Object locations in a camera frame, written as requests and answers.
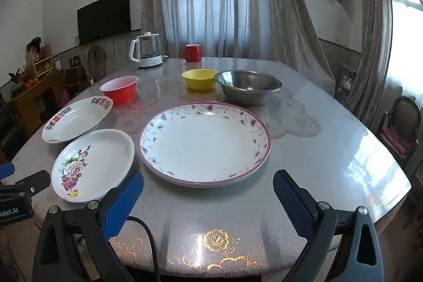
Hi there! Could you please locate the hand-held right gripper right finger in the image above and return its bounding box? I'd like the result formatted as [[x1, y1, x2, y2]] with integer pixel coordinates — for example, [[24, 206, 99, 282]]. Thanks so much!
[[273, 170, 390, 282]]

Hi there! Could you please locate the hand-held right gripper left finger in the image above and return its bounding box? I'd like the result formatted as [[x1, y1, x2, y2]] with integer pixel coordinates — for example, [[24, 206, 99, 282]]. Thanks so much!
[[32, 171, 145, 282]]

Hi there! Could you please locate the white pink rose plate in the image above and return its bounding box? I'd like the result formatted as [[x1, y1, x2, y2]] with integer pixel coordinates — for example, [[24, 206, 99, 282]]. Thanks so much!
[[51, 129, 135, 203]]

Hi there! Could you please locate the white blue red print plate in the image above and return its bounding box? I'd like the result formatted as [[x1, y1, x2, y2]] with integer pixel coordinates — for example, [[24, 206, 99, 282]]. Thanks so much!
[[42, 96, 113, 144]]

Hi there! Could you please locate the large purple floral rim plate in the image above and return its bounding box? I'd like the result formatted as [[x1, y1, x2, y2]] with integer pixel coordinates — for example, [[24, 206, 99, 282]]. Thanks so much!
[[137, 102, 272, 188]]

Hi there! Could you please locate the red plastic bowl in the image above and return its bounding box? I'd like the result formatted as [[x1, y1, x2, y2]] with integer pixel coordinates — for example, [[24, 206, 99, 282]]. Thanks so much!
[[100, 76, 139, 104]]

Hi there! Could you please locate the stainless steel bowl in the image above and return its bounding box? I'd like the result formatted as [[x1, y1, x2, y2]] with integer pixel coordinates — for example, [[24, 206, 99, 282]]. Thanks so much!
[[214, 71, 282, 106]]

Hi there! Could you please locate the yellow plastic bowl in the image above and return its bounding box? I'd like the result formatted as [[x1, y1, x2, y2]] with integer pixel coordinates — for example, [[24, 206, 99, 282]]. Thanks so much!
[[182, 69, 219, 91]]

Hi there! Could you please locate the wooden cabinet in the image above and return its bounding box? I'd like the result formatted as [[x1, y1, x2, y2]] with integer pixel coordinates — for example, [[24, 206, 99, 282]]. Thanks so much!
[[7, 71, 67, 137]]

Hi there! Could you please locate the small cluttered wooden shelf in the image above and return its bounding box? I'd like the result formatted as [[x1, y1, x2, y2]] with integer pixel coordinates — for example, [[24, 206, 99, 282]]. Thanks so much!
[[26, 38, 55, 79]]

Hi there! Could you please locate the dark clutter pile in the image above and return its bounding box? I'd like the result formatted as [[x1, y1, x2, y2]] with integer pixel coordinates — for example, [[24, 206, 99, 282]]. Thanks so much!
[[335, 64, 357, 104]]

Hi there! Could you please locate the carved wooden chair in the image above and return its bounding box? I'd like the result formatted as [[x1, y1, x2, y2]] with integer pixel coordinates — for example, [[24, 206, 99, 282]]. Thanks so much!
[[88, 45, 108, 84]]

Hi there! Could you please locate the dark round-back chair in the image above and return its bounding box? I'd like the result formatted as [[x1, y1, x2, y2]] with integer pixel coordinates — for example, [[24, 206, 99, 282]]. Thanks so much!
[[380, 96, 422, 164]]

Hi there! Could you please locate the white electric kettle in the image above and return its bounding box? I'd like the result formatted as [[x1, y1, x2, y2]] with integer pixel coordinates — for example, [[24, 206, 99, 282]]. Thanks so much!
[[129, 32, 164, 68]]

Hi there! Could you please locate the red mug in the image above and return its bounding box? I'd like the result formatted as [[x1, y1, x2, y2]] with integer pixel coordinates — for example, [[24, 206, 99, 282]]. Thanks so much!
[[178, 44, 203, 62]]

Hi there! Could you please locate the narrow beige window curtain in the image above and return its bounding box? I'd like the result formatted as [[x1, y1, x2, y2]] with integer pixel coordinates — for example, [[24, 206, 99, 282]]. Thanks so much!
[[345, 0, 394, 131]]

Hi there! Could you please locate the wide beige window curtain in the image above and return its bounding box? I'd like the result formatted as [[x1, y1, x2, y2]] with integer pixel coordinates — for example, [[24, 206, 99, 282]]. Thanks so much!
[[140, 0, 336, 98]]

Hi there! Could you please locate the black cable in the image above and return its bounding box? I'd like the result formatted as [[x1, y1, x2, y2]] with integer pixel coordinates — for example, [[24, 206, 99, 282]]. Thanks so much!
[[127, 216, 161, 282]]

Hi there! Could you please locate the black wall television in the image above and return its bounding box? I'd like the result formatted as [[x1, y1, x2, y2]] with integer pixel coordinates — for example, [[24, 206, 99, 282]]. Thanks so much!
[[77, 0, 131, 45]]

